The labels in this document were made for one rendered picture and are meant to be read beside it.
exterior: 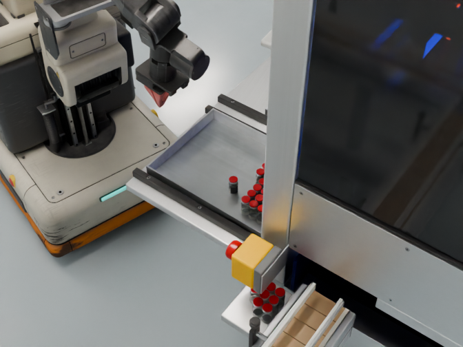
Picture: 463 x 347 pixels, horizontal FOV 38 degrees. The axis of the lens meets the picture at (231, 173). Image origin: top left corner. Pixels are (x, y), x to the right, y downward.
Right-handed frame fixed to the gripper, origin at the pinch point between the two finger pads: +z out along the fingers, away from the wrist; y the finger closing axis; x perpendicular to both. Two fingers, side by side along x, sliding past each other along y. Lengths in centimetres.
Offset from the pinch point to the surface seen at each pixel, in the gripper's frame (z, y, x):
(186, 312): 109, 8, 11
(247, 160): 18.6, 17.0, 13.7
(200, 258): 110, -3, 32
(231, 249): 3.5, 33.8, -18.0
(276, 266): 2.9, 42.9, -15.4
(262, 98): 20.2, 6.6, 35.3
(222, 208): 18.1, 21.5, -2.3
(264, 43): 31, -12, 66
